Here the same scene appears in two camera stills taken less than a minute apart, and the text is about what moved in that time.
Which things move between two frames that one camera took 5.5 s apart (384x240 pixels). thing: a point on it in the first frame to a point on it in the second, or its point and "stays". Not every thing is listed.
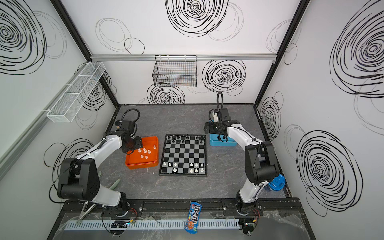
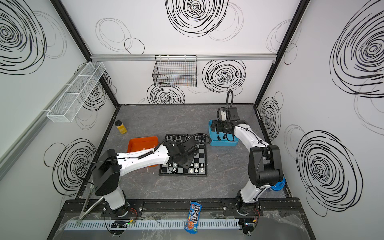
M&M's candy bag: x=191 y=225 stays
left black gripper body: x=137 y=143 to x=186 y=159
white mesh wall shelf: x=67 y=107 stays
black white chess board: x=184 y=155 stays
